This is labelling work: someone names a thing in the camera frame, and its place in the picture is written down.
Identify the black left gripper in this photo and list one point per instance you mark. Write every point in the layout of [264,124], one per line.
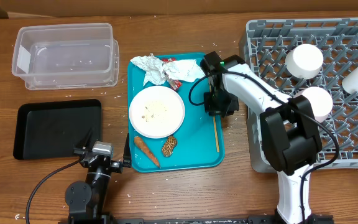
[83,144]

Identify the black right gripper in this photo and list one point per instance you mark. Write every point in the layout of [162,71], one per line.
[212,108]

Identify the wooden chopstick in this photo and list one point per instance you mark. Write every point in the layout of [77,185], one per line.
[216,134]

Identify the large white plate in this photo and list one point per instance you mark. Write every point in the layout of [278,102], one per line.
[156,112]

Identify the white ceramic bowl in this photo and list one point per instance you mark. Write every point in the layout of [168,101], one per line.
[304,61]

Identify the pink bowl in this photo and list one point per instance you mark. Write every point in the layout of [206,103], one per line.
[320,100]

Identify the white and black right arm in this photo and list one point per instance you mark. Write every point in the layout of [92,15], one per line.
[288,130]

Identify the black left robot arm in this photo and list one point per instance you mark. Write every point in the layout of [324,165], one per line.
[86,198]

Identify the orange carrot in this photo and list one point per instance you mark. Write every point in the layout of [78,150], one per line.
[145,149]

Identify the crumpled white napkin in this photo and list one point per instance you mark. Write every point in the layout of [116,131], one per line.
[186,70]

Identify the red snack wrapper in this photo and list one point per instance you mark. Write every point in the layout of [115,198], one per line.
[174,84]

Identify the black plastic tray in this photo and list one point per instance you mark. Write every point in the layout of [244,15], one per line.
[52,129]

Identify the brown patterned food piece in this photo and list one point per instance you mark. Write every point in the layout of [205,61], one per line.
[169,145]

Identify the crumpled white tissue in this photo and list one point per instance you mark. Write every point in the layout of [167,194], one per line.
[153,68]

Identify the clear plastic storage bin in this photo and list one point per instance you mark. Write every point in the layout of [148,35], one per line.
[66,56]

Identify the grey plastic dish rack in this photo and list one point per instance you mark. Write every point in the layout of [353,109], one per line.
[266,43]

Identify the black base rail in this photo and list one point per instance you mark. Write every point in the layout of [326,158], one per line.
[259,219]

